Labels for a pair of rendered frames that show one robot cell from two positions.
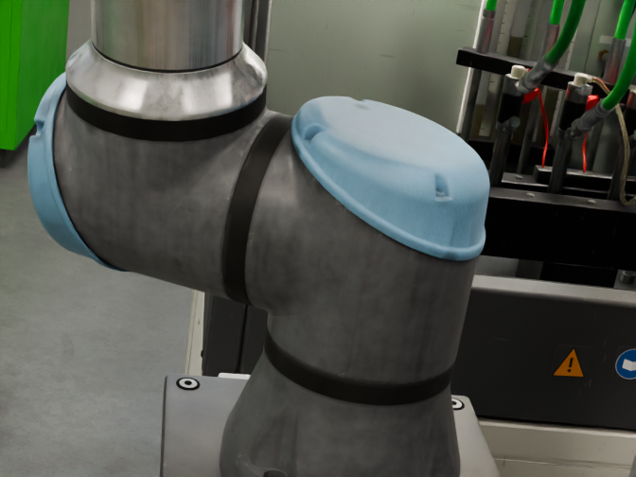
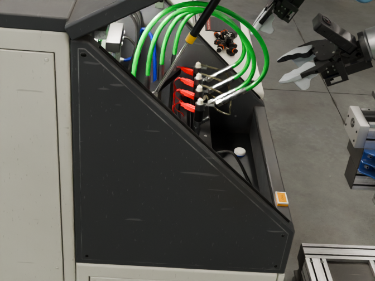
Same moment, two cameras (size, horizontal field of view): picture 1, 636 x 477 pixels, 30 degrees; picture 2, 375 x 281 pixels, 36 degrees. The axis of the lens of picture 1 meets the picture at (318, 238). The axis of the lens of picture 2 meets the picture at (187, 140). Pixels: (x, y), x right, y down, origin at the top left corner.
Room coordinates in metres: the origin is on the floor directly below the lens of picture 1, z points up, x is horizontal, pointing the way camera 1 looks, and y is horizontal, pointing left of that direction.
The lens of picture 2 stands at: (1.37, 1.28, 1.97)
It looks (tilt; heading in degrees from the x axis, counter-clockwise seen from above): 33 degrees down; 274
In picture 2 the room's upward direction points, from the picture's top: 6 degrees clockwise
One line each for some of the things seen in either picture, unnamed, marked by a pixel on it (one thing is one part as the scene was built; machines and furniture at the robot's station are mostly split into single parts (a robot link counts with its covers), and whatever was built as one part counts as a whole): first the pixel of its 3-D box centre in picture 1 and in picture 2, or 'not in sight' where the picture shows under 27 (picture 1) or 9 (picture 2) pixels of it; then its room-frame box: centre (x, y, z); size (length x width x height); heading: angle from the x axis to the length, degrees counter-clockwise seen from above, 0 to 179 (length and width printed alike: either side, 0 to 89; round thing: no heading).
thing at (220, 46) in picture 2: not in sight; (227, 39); (1.38, -0.96, 1.01); 0.23 x 0.11 x 0.06; 98
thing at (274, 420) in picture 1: (349, 404); not in sight; (0.64, -0.04, 1.09); 0.15 x 0.15 x 0.10
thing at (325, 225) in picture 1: (368, 229); not in sight; (0.64, -0.03, 1.20); 0.13 x 0.12 x 0.14; 74
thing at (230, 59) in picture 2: not in sight; (227, 53); (1.38, -0.92, 0.97); 0.70 x 0.22 x 0.03; 98
